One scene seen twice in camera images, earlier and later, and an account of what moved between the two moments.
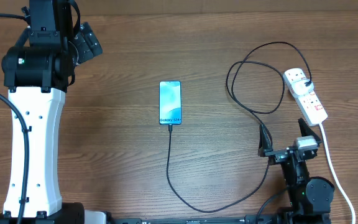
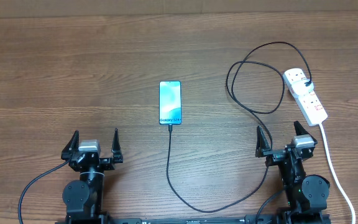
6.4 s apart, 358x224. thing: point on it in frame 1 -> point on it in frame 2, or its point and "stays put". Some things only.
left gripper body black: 87,46 -> 105,164
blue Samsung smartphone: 170,102 stays put
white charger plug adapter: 299,88 stays put
